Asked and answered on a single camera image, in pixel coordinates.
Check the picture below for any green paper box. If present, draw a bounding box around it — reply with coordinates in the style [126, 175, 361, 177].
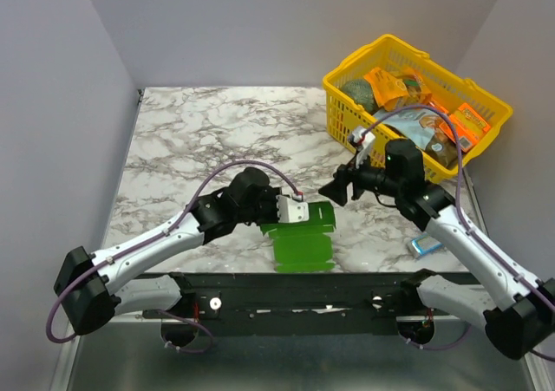
[260, 201, 336, 274]

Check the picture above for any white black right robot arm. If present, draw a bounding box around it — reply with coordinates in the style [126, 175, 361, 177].
[318, 139, 554, 361]

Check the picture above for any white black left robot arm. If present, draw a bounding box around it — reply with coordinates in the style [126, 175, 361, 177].
[47, 166, 283, 336]

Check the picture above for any orange cracker box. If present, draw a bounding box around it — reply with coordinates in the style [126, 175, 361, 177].
[448, 103, 491, 153]

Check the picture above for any light blue snack bag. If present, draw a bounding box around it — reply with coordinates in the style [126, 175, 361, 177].
[374, 108, 456, 156]

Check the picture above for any small blue white packet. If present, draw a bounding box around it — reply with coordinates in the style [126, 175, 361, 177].
[408, 233, 442, 259]

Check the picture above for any orange snack bag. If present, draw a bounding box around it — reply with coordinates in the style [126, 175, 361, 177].
[363, 67, 432, 111]

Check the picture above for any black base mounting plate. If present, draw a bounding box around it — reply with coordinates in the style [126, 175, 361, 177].
[142, 271, 482, 338]

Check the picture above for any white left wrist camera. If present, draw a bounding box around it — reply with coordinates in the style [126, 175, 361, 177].
[277, 193, 310, 224]

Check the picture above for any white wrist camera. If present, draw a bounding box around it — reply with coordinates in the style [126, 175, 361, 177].
[348, 126, 375, 169]
[277, 193, 310, 224]

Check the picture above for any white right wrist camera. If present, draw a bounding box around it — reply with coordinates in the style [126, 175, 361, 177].
[348, 126, 375, 169]

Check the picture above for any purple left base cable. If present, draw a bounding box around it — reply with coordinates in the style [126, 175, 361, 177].
[153, 308, 214, 355]

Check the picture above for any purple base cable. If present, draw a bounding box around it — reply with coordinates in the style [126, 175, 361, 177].
[153, 308, 214, 355]
[405, 321, 473, 351]

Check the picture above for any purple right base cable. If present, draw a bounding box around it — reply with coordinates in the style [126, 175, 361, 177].
[405, 321, 473, 351]

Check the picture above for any aluminium frame rail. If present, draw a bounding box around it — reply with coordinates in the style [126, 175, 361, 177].
[77, 311, 145, 327]

